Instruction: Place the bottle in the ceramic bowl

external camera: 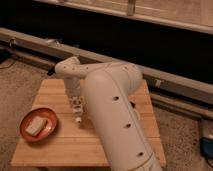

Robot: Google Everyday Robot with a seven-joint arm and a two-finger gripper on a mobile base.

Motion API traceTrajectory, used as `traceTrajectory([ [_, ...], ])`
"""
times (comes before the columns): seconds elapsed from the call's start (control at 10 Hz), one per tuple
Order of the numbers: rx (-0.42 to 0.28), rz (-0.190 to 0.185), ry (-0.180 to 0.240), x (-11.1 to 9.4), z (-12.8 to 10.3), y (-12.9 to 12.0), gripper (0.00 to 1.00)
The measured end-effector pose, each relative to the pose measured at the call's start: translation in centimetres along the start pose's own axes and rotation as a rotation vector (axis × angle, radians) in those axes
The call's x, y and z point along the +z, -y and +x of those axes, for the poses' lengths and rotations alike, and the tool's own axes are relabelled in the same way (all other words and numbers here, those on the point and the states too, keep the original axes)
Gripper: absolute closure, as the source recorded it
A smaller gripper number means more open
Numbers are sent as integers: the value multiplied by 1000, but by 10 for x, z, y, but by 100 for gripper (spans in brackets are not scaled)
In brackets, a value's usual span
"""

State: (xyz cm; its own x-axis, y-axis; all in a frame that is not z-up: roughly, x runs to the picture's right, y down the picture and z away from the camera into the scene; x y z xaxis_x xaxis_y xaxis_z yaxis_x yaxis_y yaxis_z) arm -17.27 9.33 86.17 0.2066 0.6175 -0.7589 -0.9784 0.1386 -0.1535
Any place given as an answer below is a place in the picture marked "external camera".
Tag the orange ceramic bowl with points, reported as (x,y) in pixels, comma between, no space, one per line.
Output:
(49,127)

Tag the blue object on floor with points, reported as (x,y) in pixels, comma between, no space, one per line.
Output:
(206,147)

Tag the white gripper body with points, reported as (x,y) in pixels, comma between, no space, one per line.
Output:
(72,87)

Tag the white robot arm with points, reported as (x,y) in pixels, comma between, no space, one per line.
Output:
(106,91)

